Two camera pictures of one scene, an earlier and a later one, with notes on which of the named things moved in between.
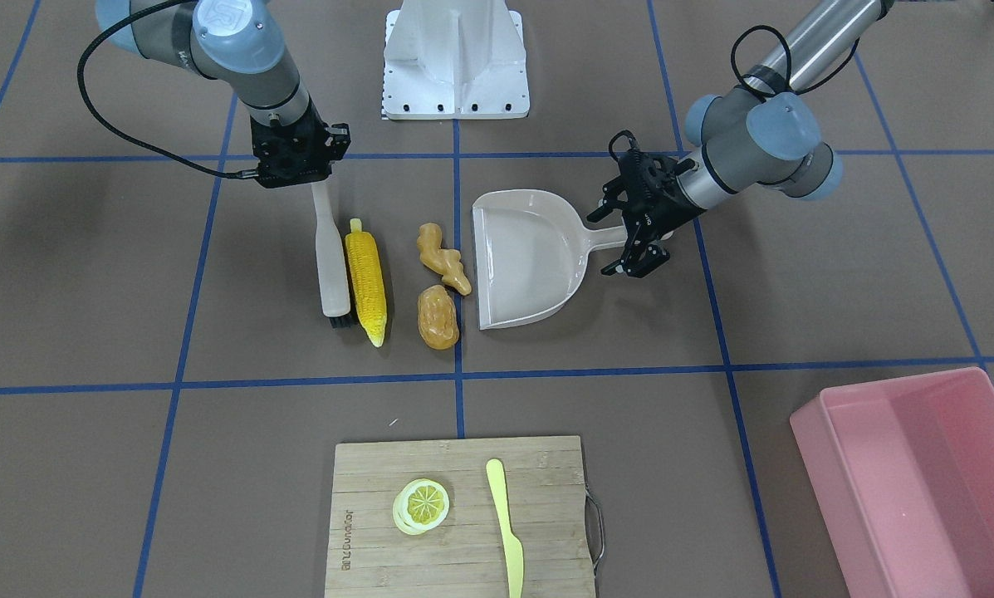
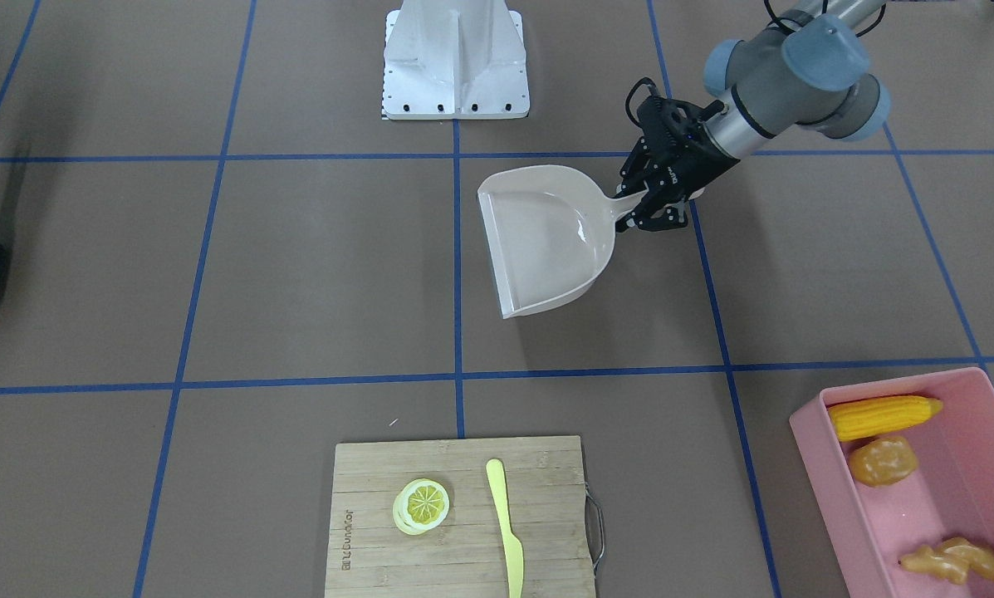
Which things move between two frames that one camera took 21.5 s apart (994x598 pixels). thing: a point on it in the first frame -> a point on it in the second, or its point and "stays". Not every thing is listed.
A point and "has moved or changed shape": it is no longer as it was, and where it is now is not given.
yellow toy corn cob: [368, 281] -> [858, 418]
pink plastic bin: [920, 484] stays
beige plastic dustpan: [531, 251] has moved or changed shape
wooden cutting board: [459, 518] stays
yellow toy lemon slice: [419, 506] stays
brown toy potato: [438, 321] -> [882, 461]
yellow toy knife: [513, 548] stays
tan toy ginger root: [446, 262] -> [955, 559]
